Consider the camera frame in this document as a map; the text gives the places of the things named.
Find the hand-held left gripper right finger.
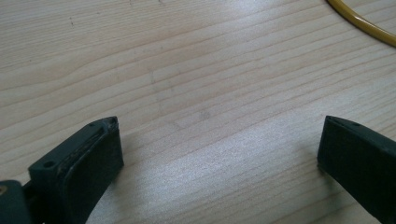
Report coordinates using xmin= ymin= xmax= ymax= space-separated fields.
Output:
xmin=317 ymin=115 xmax=396 ymax=224

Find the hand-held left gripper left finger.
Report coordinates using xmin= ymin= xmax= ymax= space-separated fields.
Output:
xmin=27 ymin=116 xmax=125 ymax=224

